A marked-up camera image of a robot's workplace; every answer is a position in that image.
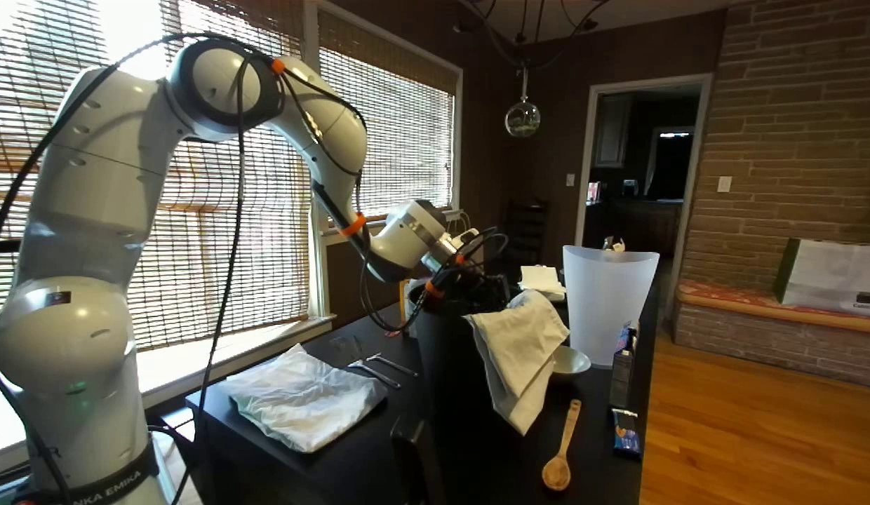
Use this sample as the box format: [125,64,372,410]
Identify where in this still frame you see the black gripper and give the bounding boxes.
[421,224,515,321]

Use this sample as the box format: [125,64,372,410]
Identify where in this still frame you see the small folded white cloth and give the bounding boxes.
[516,265,571,303]

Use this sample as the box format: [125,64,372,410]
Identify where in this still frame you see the black bin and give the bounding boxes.
[409,283,550,505]

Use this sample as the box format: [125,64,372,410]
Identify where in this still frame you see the translucent white bin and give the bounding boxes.
[558,244,662,370]

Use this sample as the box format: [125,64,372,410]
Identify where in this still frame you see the pale blue crinkled cloth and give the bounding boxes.
[223,344,390,457]

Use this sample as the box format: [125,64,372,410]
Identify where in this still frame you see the dark small shelf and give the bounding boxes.
[506,201,550,271]

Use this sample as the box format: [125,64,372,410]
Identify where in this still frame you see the silver metal tongs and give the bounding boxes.
[346,351,421,390]

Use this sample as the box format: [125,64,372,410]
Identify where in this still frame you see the narrow bamboo window blind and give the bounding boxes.
[321,45,457,219]

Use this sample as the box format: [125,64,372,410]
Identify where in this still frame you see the hanging glass globe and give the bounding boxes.
[503,64,544,142]

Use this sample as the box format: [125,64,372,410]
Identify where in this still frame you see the dark bottle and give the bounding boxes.
[610,323,640,412]

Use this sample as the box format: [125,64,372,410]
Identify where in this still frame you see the wide bamboo window blind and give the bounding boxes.
[0,0,311,355]

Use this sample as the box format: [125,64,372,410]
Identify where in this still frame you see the black wooden table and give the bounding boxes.
[185,279,662,505]

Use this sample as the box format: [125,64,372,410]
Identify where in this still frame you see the wooden spoon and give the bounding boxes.
[539,397,583,495]

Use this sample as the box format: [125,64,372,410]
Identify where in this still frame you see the white door frame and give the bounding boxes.
[574,73,715,331]

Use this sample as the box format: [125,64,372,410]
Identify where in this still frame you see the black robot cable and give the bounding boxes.
[0,34,515,505]

